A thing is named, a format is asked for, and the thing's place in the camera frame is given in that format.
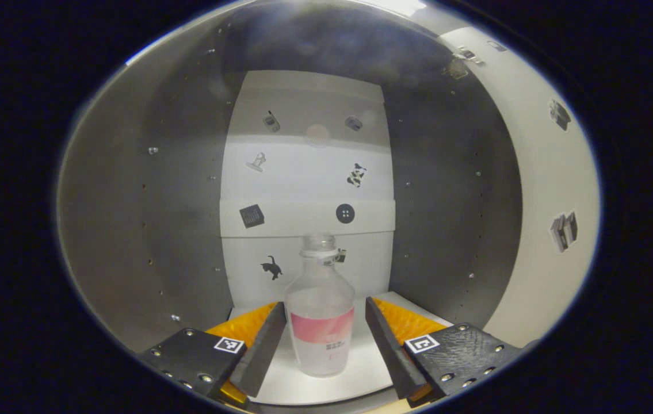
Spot metal door hinge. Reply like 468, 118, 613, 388
444, 46, 483, 80

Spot beige cabinet door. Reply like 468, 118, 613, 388
438, 26, 602, 348

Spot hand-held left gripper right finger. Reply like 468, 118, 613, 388
365, 296, 525, 406

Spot dark grey cabinet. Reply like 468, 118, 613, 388
56, 0, 525, 412

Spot clear bottle with red label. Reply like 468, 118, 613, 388
284, 233, 357, 378

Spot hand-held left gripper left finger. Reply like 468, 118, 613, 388
138, 301, 288, 406

